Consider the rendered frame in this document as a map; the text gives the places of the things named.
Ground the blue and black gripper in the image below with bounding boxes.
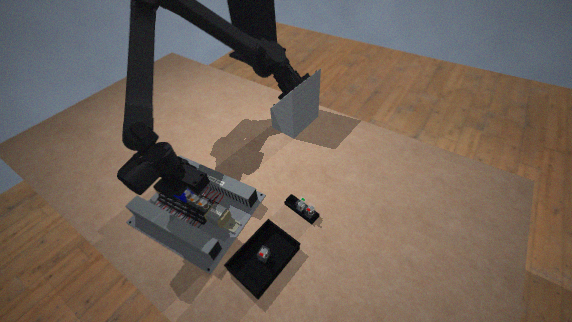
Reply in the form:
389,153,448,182
153,161,187,203

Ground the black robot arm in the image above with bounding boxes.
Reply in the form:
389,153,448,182
117,0,310,196

